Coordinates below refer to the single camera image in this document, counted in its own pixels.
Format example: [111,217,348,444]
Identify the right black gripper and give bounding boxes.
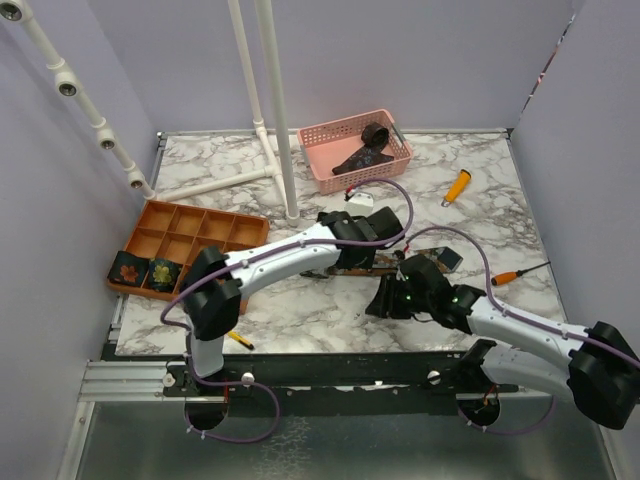
[365,271,434,319]

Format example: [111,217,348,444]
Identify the brown grey floral tie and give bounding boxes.
[299,245,462,280]

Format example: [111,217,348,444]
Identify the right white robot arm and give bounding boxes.
[366,254,639,430]

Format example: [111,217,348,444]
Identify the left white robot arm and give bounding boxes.
[180,207,403,395]

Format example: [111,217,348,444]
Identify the dark blue-flowered tie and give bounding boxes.
[332,122,394,175]

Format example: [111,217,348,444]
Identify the pink perforated plastic basket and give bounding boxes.
[297,109,413,195]

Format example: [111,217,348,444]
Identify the wooden compartment tray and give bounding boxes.
[106,201,269,302]

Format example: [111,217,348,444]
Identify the navy yellow-flower rolled tie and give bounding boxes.
[147,258,182,293]

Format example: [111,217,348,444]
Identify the black orange-flower rolled tie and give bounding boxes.
[107,251,149,287]

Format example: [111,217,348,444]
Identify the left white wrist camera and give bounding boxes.
[344,192,374,217]

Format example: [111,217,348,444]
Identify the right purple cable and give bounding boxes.
[402,225,640,436]

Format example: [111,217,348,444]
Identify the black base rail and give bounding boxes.
[163,341,499,416]

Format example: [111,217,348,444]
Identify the yellow handled utility knife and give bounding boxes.
[441,169,472,207]

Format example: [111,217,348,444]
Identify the orange handled screwdriver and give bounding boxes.
[490,261,549,286]

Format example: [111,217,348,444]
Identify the white PVC pipe frame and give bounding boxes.
[0,0,301,226]

